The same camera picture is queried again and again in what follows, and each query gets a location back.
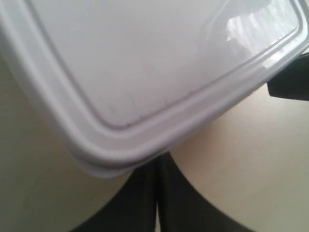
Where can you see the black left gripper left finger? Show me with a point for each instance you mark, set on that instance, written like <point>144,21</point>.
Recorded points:
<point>132,209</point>

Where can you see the white lidded plastic container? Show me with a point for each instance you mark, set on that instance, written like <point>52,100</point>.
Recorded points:
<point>120,81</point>

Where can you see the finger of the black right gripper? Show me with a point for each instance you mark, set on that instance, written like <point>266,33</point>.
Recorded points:
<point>293,81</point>

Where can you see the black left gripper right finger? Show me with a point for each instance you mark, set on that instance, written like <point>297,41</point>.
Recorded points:
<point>182,209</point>

